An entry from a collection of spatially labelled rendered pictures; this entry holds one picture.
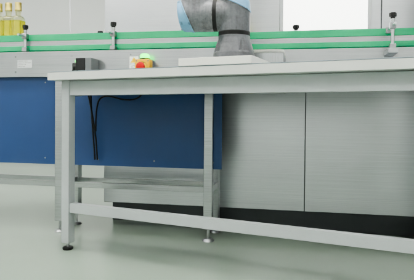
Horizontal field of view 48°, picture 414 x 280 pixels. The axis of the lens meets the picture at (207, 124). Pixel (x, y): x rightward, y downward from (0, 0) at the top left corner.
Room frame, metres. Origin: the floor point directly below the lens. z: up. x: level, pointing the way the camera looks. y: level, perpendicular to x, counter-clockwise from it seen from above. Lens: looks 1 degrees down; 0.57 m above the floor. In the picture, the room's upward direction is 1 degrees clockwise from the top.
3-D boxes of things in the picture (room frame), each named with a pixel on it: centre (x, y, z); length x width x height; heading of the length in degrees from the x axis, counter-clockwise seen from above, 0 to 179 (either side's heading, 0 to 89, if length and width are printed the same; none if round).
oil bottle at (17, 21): (2.47, 1.00, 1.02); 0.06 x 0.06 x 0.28; 78
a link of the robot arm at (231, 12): (1.71, -0.09, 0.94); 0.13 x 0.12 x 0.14; 81
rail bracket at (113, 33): (2.18, 0.45, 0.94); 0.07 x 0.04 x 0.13; 168
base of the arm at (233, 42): (1.70, -0.10, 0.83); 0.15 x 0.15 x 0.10
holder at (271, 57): (2.01, -0.25, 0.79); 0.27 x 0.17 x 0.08; 168
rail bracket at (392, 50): (1.98, -0.77, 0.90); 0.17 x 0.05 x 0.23; 168
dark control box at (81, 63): (2.18, 0.56, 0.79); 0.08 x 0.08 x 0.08; 78
